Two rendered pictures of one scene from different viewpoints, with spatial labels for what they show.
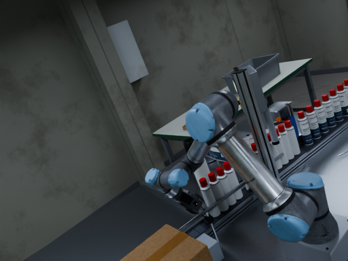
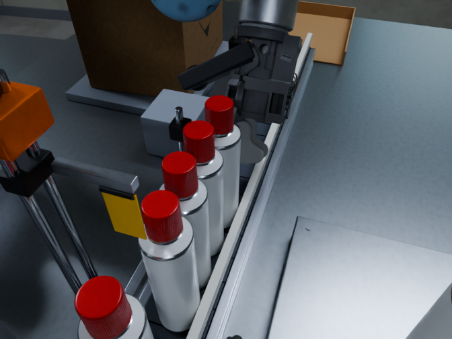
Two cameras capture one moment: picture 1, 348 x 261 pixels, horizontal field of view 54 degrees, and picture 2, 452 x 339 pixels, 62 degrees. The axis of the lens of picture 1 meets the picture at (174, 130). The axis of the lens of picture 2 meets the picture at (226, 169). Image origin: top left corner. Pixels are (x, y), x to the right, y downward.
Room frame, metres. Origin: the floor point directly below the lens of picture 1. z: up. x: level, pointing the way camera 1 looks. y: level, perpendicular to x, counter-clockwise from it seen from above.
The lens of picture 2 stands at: (1.68, -0.29, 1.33)
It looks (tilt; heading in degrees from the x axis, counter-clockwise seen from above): 44 degrees down; 134
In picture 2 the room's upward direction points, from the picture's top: straight up
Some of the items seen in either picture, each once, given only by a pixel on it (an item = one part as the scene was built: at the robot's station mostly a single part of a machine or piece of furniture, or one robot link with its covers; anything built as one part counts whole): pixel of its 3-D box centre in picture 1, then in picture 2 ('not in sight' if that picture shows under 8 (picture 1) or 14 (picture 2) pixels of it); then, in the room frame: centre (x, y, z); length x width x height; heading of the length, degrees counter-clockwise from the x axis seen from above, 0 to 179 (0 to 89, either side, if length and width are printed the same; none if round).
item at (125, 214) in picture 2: not in sight; (124, 212); (1.49, -0.21, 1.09); 0.03 x 0.01 x 0.06; 26
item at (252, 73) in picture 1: (248, 90); not in sight; (1.50, -0.39, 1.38); 0.17 x 0.10 x 0.19; 171
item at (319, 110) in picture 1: (320, 116); not in sight; (1.80, -0.82, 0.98); 0.05 x 0.05 x 0.20
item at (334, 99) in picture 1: (335, 105); not in sight; (1.87, -0.96, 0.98); 0.05 x 0.05 x 0.20
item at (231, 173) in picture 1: (232, 180); (171, 268); (1.49, -0.18, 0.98); 0.05 x 0.05 x 0.20
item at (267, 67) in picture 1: (253, 74); not in sight; (3.61, -1.04, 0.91); 0.60 x 0.40 x 0.22; 127
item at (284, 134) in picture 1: (285, 142); not in sight; (1.67, -0.54, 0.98); 0.05 x 0.05 x 0.20
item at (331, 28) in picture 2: not in sight; (304, 28); (1.09, 0.64, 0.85); 0.30 x 0.26 x 0.04; 116
